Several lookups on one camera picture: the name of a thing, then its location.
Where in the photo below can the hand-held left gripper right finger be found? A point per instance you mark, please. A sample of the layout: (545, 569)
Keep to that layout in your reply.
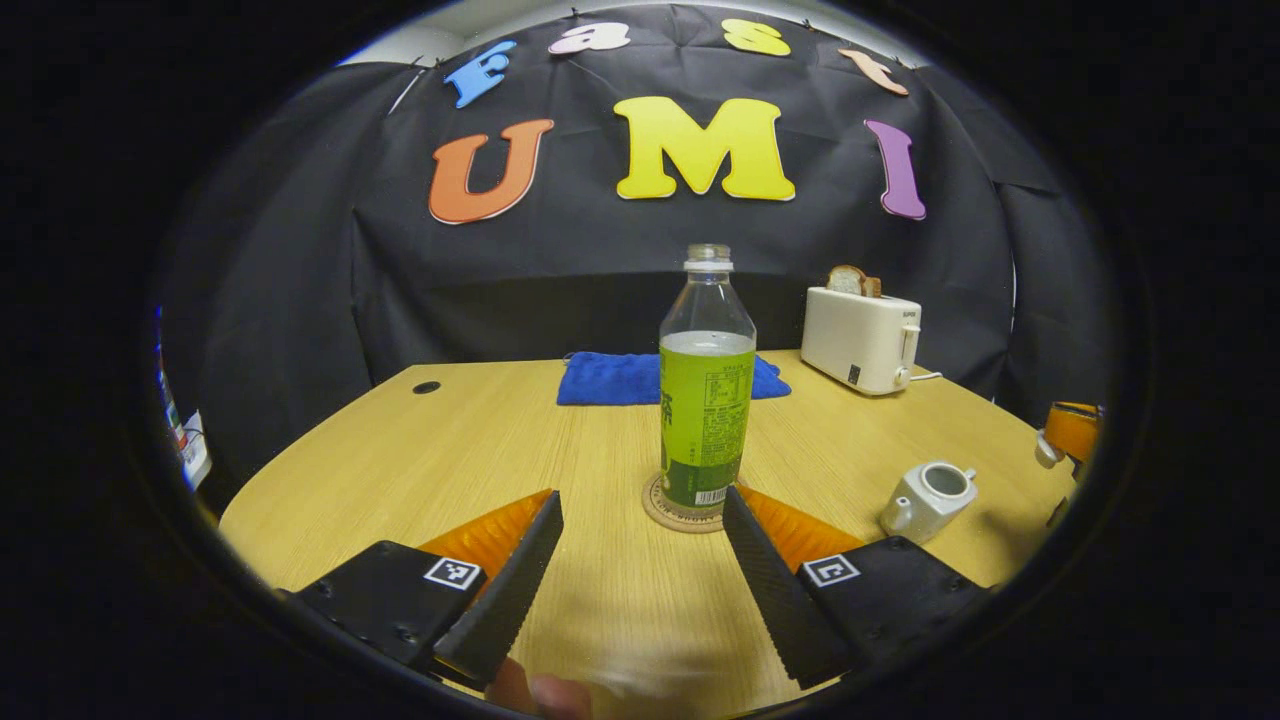
(780, 590)

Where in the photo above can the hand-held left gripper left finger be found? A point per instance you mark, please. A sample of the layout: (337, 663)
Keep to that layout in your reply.
(510, 585)

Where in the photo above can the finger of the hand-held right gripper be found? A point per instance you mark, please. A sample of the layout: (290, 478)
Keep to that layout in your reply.
(1078, 430)

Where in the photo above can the white ceramic teacup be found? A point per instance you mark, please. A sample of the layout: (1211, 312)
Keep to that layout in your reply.
(925, 505)

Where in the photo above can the round brown coaster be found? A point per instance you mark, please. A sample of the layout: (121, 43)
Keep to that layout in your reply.
(660, 515)

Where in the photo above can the green label water bottle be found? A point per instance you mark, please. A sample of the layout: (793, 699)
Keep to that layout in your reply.
(705, 420)

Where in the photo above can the blue towel cloth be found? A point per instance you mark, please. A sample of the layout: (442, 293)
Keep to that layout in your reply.
(610, 380)

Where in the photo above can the white toaster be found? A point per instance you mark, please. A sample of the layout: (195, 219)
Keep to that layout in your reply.
(855, 340)

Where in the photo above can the toast bread slice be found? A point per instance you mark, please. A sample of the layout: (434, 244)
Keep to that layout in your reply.
(872, 288)
(845, 281)

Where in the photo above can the white side table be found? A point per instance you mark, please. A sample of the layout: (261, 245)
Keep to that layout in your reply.
(196, 450)

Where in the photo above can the black backdrop cloth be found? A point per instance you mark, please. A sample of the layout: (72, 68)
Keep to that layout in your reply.
(300, 250)

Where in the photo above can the computer monitor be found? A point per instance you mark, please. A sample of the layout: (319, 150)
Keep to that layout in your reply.
(160, 350)

